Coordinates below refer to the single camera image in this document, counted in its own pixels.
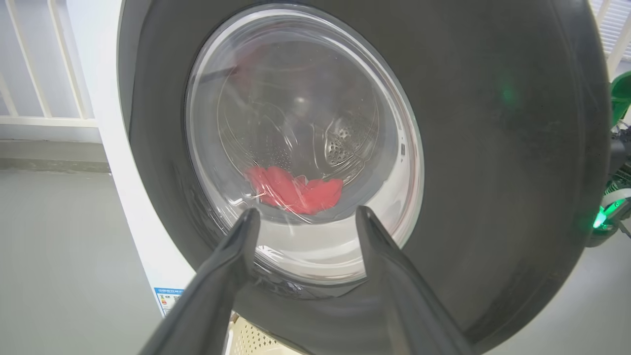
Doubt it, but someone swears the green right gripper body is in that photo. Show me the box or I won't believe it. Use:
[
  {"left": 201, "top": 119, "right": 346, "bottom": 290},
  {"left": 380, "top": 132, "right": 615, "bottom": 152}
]
[{"left": 588, "top": 71, "right": 631, "bottom": 247}]

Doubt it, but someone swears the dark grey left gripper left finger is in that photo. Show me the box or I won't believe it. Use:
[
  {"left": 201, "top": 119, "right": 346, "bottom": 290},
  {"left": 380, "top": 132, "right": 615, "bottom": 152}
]
[{"left": 140, "top": 208, "right": 261, "bottom": 355}]

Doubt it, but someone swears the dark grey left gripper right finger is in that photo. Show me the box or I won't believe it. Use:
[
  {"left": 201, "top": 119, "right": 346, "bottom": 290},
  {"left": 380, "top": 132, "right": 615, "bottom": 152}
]
[{"left": 356, "top": 206, "right": 474, "bottom": 355}]

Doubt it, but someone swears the red garment with white trim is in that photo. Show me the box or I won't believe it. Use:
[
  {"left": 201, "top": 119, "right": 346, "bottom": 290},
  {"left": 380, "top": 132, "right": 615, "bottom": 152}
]
[{"left": 245, "top": 165, "right": 344, "bottom": 216}]

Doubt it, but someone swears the dark grey round washer door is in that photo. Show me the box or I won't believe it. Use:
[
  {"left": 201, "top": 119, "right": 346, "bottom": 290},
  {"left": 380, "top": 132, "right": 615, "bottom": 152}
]
[{"left": 117, "top": 0, "right": 612, "bottom": 355}]

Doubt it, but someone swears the cream perforated laundry basket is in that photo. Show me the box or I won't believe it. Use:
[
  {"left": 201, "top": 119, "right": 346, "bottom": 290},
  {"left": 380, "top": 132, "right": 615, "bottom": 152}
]
[{"left": 228, "top": 312, "right": 309, "bottom": 355}]

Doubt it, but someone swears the blue energy label sticker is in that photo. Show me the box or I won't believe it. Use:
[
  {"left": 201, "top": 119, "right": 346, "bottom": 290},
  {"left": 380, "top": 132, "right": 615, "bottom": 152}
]
[{"left": 154, "top": 287, "right": 184, "bottom": 317}]

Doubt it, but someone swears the steel perforated washer drum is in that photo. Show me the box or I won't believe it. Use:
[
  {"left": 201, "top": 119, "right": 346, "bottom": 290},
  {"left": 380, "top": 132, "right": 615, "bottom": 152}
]
[{"left": 217, "top": 39, "right": 380, "bottom": 185}]

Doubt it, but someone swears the white metal railing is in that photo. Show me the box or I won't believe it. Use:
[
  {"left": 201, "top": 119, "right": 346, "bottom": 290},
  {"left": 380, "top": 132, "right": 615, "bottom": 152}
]
[{"left": 0, "top": 0, "right": 99, "bottom": 128}]

